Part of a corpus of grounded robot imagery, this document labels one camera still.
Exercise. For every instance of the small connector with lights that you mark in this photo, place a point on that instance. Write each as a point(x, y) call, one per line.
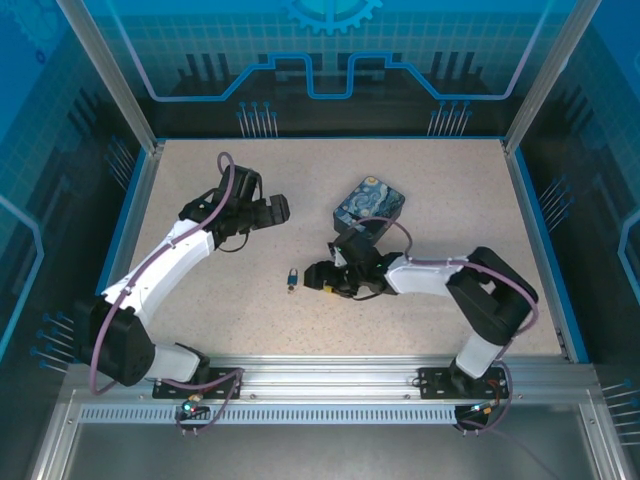
point(481, 410)
point(191, 406)

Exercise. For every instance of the small blue padlock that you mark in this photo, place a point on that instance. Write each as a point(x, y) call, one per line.
point(293, 279)

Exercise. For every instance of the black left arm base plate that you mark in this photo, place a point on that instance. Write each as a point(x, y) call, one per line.
point(227, 386)

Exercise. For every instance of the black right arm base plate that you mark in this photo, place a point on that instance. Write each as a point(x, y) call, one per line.
point(434, 382)

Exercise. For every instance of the aluminium table side rail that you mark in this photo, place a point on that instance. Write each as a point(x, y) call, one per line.
point(526, 220)
point(134, 220)

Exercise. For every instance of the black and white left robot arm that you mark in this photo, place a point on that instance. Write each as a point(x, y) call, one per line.
point(165, 270)

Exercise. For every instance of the starry night print box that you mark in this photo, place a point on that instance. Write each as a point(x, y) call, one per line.
point(372, 200)

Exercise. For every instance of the aluminium mounting rail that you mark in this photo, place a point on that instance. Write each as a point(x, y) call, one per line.
point(325, 375)

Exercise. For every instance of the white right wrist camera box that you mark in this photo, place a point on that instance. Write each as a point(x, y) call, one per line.
point(339, 255)

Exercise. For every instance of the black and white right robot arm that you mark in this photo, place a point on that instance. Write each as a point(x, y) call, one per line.
point(490, 300)

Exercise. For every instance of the aluminium frame post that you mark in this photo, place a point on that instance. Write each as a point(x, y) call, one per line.
point(115, 75)
point(545, 75)

